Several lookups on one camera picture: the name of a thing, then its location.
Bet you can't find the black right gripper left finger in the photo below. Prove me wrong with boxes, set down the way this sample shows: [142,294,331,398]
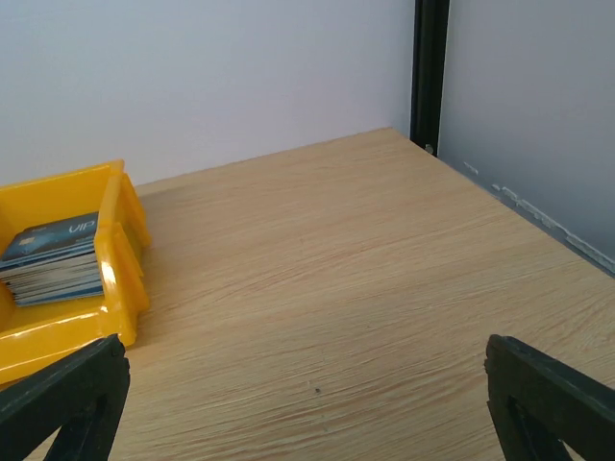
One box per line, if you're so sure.
[1,334,130,460]

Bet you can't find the yellow bin with blue cards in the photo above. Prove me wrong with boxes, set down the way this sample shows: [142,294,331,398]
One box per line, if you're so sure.
[1,160,151,383]

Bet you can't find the blue card stack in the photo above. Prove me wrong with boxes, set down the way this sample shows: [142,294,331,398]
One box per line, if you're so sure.
[1,212,103,307]

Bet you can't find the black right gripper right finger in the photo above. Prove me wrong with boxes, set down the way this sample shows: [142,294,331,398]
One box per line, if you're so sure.
[484,334,614,460]

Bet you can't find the black right rear frame post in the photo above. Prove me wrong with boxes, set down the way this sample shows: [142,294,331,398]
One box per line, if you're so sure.
[409,0,451,157]

